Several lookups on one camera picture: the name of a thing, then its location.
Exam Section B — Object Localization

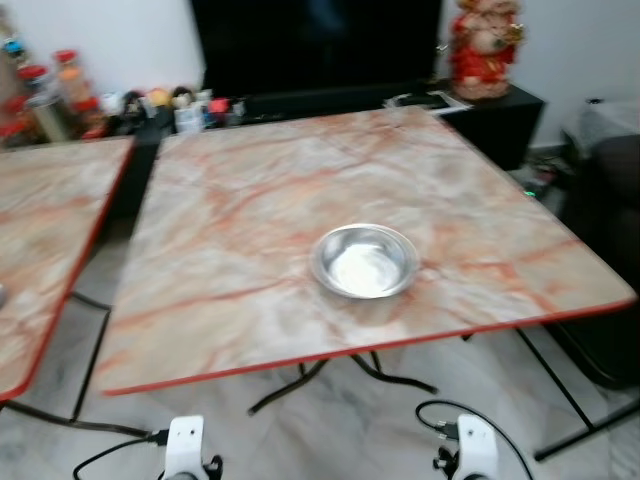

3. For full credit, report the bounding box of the round stainless steel bowl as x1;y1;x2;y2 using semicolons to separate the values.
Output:
311;223;421;300

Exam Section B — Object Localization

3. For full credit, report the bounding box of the dark sofa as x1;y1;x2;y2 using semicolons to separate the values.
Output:
545;100;640;391

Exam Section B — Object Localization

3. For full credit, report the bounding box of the marble pattern table red edge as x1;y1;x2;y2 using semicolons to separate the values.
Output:
0;137;136;402

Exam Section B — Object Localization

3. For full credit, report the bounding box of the large marble pattern folding table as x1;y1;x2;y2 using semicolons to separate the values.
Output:
92;105;639;396

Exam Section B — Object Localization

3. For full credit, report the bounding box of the power strip with green light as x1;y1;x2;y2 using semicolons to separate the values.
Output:
519;170;562;202

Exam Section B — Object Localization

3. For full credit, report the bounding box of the black television cabinet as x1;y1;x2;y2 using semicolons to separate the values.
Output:
100;83;547;221

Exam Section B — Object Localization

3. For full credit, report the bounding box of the small white cup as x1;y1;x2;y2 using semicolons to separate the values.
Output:
174;104;207;135

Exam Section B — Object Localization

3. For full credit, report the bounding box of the white flat tray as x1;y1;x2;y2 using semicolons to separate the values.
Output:
384;89;472;112

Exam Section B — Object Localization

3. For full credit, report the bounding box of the small yellow head doll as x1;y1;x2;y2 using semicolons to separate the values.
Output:
145;88;172;112

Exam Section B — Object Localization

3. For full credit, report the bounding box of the grey cloth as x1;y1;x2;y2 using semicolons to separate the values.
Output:
563;100;640;156

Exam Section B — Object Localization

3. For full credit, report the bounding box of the short red lid metal jar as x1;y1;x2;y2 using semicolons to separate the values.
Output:
18;65;69;142

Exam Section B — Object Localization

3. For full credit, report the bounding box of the tall red lid snack jar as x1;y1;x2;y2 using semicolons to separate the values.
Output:
54;49;99;129

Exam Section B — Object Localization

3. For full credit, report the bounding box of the red and gold figurine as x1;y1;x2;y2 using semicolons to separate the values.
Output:
448;0;524;102

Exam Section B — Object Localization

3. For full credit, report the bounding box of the black flat screen television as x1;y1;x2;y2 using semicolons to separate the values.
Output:
190;0;444;99

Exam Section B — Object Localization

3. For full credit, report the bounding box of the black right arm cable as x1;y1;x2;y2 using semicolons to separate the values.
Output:
415;400;535;480

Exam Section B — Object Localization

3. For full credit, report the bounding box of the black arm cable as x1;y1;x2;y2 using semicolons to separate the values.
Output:
72;428;171;480
415;400;535;480

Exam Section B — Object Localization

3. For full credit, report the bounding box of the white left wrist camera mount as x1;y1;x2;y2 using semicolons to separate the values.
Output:
163;415;208;480

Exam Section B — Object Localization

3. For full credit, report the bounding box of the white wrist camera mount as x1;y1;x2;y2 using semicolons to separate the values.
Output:
455;415;499;480
163;415;208;480

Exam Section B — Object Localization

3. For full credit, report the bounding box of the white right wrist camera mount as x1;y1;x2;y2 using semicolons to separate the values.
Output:
455;415;499;480

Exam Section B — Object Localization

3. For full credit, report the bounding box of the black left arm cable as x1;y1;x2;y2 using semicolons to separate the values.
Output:
72;428;171;480

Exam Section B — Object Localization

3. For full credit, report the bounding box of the black straight table leg frame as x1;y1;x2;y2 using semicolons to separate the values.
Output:
515;328;640;463

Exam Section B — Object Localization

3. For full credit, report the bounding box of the black thin table leg frame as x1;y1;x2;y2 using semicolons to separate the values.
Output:
0;290;151;438

